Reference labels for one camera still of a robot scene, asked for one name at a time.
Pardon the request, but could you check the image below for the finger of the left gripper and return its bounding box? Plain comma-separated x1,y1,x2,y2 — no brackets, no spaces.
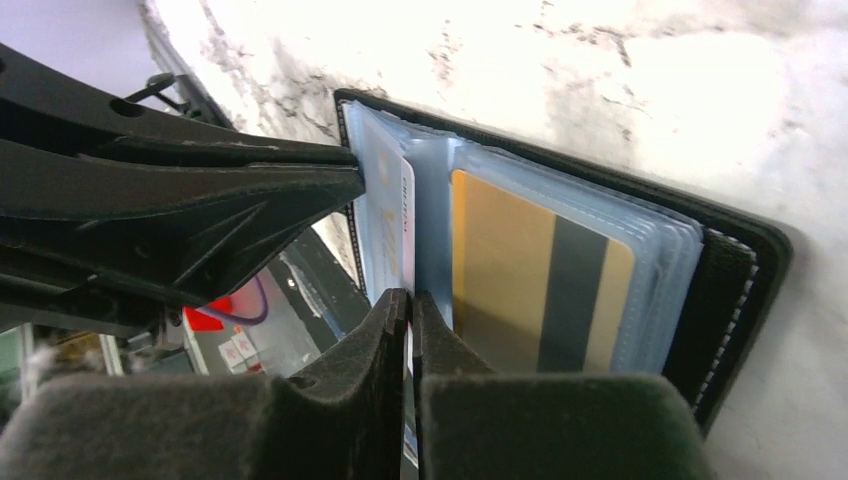
1,139,364,312
1,46,357,166

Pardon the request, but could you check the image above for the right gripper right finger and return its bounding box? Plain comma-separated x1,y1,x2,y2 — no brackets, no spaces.
411,293,713,479

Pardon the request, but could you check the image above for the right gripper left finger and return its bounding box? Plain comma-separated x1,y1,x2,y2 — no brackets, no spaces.
1,289,408,479

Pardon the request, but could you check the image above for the gold card with black stripe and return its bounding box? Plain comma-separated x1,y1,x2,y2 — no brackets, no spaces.
451,170,637,373

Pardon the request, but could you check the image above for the black leather card holder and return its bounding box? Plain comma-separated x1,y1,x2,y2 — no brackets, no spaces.
333,88,794,433

